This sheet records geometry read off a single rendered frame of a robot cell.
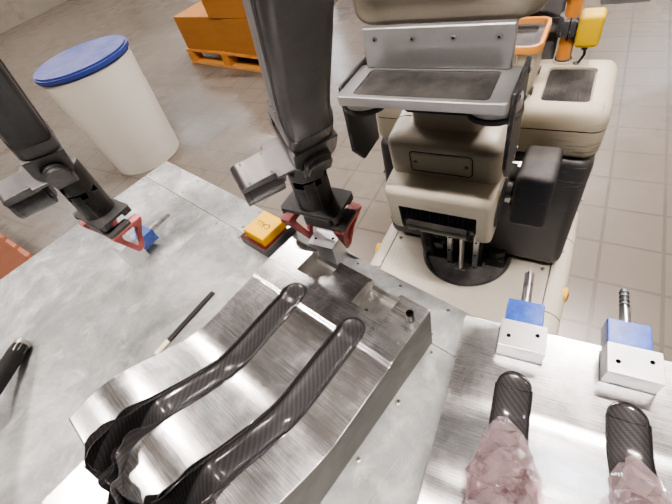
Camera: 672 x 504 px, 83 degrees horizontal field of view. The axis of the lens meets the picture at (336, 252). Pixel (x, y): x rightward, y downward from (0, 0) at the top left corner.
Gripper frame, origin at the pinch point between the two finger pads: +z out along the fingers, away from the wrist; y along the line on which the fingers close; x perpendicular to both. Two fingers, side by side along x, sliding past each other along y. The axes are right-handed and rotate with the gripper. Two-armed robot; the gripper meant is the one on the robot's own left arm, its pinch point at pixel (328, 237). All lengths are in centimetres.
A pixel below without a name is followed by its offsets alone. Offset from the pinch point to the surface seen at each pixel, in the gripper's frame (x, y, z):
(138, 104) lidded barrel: 100, -203, 46
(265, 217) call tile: 1.9, -15.7, 1.0
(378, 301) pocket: -10.4, 14.1, -1.9
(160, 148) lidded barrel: 97, -204, 77
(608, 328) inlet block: -5.5, 41.2, -2.8
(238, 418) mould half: -32.2, 6.1, -5.5
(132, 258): -15.0, -39.5, 2.5
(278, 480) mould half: -35.4, 14.2, -6.2
